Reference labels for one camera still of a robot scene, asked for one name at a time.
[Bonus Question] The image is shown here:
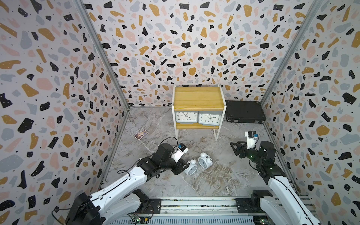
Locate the wooden shelf white metal frame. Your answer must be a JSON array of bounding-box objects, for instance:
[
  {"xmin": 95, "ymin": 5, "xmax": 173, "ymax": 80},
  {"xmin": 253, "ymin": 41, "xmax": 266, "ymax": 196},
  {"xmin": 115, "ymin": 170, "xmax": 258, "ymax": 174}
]
[{"xmin": 172, "ymin": 84, "xmax": 227, "ymax": 141}]

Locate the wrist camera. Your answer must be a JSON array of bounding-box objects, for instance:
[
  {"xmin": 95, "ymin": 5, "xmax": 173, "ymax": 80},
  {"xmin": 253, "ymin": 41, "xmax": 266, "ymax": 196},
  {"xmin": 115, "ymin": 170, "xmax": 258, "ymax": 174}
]
[
  {"xmin": 245, "ymin": 131, "xmax": 259, "ymax": 149},
  {"xmin": 171, "ymin": 143, "xmax": 188, "ymax": 163}
]

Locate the white twin-bell clock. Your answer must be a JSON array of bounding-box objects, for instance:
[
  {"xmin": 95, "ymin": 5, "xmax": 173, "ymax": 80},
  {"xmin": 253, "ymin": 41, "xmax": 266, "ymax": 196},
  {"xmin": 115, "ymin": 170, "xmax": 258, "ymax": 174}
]
[
  {"xmin": 184, "ymin": 159, "xmax": 198, "ymax": 175},
  {"xmin": 198, "ymin": 152, "xmax": 213, "ymax": 169}
]

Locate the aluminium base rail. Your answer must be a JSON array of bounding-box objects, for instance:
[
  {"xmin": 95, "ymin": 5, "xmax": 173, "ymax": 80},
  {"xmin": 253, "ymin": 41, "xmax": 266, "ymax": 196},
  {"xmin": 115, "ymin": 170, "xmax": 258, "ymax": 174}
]
[{"xmin": 112, "ymin": 196, "xmax": 302, "ymax": 225}]

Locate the grey square clock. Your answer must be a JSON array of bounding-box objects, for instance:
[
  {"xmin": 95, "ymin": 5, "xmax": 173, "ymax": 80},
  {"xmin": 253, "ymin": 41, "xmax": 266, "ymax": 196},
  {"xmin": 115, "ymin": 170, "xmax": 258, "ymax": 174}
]
[
  {"xmin": 175, "ymin": 111, "xmax": 198, "ymax": 123},
  {"xmin": 198, "ymin": 111, "xmax": 222, "ymax": 126}
]

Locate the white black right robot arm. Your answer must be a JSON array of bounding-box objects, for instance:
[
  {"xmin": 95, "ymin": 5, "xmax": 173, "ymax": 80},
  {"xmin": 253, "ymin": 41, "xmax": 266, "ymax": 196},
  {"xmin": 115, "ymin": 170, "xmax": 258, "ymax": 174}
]
[{"xmin": 230, "ymin": 141, "xmax": 321, "ymax": 225}]

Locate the small picture card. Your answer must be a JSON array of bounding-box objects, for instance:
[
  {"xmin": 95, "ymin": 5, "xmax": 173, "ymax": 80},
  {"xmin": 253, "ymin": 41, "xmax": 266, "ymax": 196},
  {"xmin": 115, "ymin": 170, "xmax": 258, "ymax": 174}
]
[{"xmin": 133, "ymin": 128, "xmax": 148, "ymax": 141}]

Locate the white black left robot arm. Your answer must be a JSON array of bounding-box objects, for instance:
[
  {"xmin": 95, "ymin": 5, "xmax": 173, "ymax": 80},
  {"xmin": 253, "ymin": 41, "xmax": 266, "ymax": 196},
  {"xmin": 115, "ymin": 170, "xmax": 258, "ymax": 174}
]
[{"xmin": 64, "ymin": 143, "xmax": 189, "ymax": 225}]

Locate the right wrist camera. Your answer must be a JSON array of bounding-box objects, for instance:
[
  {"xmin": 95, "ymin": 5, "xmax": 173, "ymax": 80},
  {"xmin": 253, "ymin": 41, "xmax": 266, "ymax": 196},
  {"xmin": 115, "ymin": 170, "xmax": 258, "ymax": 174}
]
[{"xmin": 245, "ymin": 131, "xmax": 259, "ymax": 149}]

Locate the black flat case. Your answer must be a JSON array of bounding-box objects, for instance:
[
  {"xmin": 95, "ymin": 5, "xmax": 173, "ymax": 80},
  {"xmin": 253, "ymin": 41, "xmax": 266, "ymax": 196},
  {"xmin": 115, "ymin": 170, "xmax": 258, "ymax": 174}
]
[{"xmin": 225, "ymin": 100, "xmax": 266, "ymax": 124}]

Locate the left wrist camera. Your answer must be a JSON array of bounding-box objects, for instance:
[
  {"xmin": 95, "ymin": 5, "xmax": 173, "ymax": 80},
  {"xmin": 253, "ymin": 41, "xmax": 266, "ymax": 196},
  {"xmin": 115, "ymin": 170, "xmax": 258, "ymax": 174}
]
[{"xmin": 171, "ymin": 143, "xmax": 188, "ymax": 163}]

